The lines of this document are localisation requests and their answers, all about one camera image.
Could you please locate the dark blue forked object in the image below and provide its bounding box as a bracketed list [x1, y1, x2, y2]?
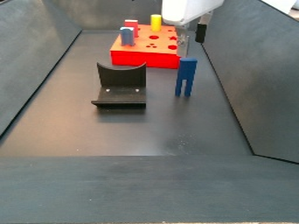
[175, 58, 197, 97]

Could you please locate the black curved fixture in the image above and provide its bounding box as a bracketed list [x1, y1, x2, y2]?
[91, 64, 145, 109]

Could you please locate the yellow cylinder peg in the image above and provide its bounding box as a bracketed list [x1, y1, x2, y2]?
[151, 14, 161, 32]

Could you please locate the red rectangular block peg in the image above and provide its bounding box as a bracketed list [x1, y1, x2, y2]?
[124, 19, 139, 37]

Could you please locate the light blue notched block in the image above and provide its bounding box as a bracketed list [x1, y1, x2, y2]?
[120, 26, 135, 46]

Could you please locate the red shape-sorter base block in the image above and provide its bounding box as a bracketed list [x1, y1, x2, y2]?
[109, 24, 180, 69]

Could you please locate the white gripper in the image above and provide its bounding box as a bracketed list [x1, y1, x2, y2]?
[161, 0, 224, 57]

